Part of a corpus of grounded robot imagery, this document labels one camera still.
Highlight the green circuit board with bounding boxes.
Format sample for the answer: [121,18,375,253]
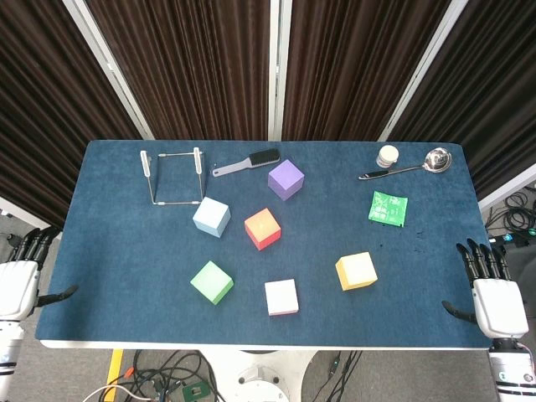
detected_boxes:
[182,381,210,402]

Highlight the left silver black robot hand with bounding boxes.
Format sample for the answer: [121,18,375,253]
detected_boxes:
[0,227,80,322]

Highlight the light blue cube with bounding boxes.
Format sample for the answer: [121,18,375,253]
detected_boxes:
[192,196,232,240]

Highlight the metal wire stand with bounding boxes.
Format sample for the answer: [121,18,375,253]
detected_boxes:
[139,147,207,207]

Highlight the black floor cable bundle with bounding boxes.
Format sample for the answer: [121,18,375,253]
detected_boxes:
[485,188,536,238]
[121,349,219,402]
[309,349,365,402]

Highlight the grey brush black bristles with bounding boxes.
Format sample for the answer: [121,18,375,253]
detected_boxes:
[211,147,281,178]

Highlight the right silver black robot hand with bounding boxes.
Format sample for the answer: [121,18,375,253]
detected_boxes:
[441,238,529,339]

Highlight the small white jar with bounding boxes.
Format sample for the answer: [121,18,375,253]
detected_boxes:
[376,145,399,168]

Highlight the dark brown pleated curtain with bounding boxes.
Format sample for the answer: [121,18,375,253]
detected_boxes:
[282,0,451,142]
[0,0,143,229]
[85,0,271,142]
[389,0,536,202]

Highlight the steel ladle black handle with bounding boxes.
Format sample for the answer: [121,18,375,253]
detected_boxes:
[358,147,453,182]

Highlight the yellow floor tape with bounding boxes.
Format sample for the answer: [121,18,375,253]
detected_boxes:
[106,349,125,386]

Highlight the black power strip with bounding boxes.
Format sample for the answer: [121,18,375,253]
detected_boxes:
[487,234,536,255]

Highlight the dark grey trouser leg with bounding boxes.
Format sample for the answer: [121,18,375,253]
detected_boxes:
[517,250,536,302]

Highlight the green foil packet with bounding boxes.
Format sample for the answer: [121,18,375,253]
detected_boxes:
[367,190,409,229]

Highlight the blue felt table cover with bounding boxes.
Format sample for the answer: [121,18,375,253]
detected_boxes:
[35,139,517,348]

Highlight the yellow cube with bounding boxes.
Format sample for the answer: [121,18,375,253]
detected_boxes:
[334,251,379,292]

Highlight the white pink cube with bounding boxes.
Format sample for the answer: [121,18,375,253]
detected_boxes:
[264,278,300,317]

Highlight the green cube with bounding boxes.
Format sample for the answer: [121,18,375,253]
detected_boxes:
[189,260,235,306]

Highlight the white floor cable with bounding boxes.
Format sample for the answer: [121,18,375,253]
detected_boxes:
[83,384,147,402]

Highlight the red orange cube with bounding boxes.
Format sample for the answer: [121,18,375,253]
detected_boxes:
[244,208,282,252]

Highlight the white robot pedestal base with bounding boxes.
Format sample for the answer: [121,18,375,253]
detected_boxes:
[200,349,315,402]

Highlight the white partition frame post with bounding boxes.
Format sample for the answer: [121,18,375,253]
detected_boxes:
[478,162,536,213]
[0,196,64,240]
[267,0,293,142]
[376,0,469,142]
[62,0,155,141]

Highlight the purple cube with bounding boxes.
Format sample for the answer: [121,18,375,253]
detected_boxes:
[267,158,306,202]

